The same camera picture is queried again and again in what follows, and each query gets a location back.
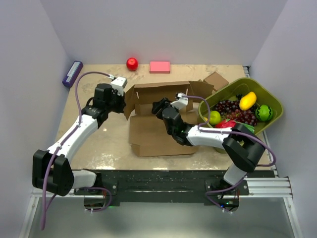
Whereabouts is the large brown cardboard box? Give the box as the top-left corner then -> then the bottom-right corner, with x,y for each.
124,81 -> 214,157

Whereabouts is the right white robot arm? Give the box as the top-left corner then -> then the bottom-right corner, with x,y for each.
152,97 -> 265,195

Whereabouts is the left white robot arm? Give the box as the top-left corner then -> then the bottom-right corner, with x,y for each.
32,78 -> 126,196

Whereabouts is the pink flat box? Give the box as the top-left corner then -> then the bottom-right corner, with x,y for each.
149,61 -> 170,73

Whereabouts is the purple flat box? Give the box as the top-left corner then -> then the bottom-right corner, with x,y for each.
62,60 -> 83,88

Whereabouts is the small brown box right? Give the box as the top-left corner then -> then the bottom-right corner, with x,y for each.
203,72 -> 229,92

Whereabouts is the green lime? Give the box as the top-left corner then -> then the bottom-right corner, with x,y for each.
209,111 -> 221,125

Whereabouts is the red apple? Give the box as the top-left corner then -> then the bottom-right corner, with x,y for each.
126,58 -> 139,71

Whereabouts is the purple grapes bunch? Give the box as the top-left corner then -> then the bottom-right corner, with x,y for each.
213,100 -> 258,126

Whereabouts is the olive green plastic bin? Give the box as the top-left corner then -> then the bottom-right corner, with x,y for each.
205,77 -> 283,135

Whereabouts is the yellow mango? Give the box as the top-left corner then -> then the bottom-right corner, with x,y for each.
239,92 -> 257,111

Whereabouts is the toy watermelon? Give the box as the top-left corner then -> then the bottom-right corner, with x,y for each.
255,105 -> 273,121

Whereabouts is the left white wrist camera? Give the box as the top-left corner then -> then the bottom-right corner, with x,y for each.
108,74 -> 127,96

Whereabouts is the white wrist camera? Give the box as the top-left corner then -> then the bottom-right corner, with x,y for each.
170,93 -> 189,110
108,74 -> 127,96

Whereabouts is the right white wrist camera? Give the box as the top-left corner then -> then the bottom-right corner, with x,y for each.
170,93 -> 189,110

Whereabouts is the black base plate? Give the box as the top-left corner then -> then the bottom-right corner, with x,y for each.
74,170 -> 274,211

